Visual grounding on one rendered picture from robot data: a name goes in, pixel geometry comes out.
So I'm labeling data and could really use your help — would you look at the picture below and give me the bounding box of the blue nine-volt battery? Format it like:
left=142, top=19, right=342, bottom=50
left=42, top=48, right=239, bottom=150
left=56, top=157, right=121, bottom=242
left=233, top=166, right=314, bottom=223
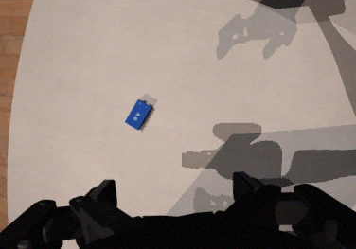
left=125, top=99, right=152, bottom=130

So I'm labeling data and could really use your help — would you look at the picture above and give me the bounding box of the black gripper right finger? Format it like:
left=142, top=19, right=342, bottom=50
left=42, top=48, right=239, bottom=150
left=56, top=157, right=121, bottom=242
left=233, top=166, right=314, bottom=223
left=207, top=171, right=356, bottom=249

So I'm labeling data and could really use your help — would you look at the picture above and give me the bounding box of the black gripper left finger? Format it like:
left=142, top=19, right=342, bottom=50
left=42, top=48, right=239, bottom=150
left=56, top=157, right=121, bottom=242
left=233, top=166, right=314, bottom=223
left=0, top=180, right=154, bottom=249

